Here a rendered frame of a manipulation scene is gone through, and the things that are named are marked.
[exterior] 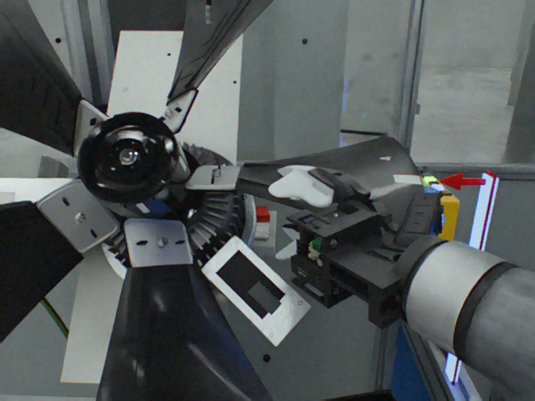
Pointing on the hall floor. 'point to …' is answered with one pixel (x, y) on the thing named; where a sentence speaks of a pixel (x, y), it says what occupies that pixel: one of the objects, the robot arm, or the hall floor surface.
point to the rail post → (387, 356)
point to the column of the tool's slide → (71, 22)
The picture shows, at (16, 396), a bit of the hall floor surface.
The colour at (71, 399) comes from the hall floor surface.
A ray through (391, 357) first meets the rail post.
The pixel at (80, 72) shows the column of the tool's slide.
